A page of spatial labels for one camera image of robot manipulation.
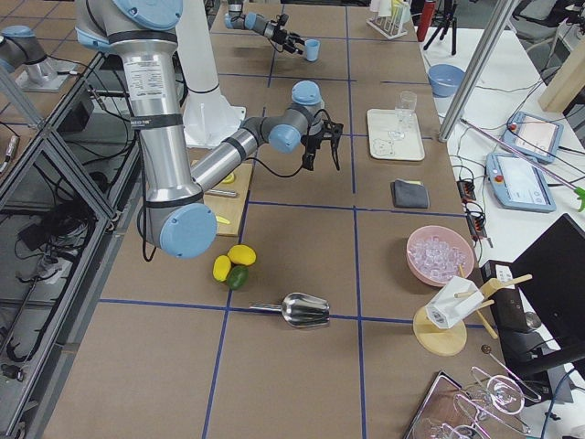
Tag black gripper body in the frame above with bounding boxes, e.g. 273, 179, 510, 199
269, 14, 289, 50
301, 120, 343, 170

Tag light blue plastic cup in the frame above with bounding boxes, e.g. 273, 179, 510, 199
303, 38, 321, 62

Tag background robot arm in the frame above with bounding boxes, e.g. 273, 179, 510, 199
1, 25, 78, 92

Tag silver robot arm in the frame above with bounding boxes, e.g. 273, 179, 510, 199
224, 0, 305, 55
76, 1, 343, 259

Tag blue plastic bowl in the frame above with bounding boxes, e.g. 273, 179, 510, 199
428, 64, 465, 98

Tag pink bowl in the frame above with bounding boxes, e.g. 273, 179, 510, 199
406, 225, 475, 287

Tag clear ice cubes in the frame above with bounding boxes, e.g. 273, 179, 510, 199
407, 236, 470, 283

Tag metal ice scoop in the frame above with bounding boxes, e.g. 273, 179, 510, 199
250, 292, 330, 329

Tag cream bear tray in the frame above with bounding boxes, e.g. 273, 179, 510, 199
367, 109, 425, 162

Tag clear wine glass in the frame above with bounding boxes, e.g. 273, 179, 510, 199
389, 91, 417, 140

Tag grey folded cloth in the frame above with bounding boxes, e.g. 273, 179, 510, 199
390, 179, 430, 209

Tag lemon slice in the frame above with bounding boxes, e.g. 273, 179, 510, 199
221, 173, 236, 184

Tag wooden cutting board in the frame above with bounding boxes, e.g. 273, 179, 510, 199
204, 163, 252, 237

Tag yellow lemon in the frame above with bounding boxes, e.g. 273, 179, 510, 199
228, 244, 257, 266
212, 255, 232, 283

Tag black tripod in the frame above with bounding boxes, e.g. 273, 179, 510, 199
422, 0, 458, 56

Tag green lime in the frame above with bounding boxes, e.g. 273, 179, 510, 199
226, 265, 249, 291

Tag blue teach pendant near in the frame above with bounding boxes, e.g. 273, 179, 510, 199
485, 153, 557, 213

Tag blue teach pendant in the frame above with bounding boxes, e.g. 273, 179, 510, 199
502, 112, 563, 164
485, 153, 557, 213

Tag white mug on stand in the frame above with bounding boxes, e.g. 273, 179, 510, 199
424, 276, 484, 329

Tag blue teach pendant far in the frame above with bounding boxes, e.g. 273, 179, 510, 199
502, 112, 563, 164

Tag wooden mug tree stand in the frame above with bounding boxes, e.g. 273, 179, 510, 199
413, 274, 533, 357

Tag black monitor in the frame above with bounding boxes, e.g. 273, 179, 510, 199
481, 213, 584, 378

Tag metal tray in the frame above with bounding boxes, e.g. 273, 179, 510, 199
403, 370, 463, 439

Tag upturned wine glasses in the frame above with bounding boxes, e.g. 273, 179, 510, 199
410, 364, 543, 439

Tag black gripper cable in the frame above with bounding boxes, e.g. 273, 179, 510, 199
249, 109, 330, 178

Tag white wire dish rack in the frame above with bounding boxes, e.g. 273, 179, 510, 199
367, 0, 410, 39

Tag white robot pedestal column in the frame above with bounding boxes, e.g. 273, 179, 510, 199
175, 0, 246, 149

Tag black handled knife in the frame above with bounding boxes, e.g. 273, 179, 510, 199
206, 189, 239, 198

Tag aluminium frame post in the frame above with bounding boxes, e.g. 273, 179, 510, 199
438, 0, 519, 143

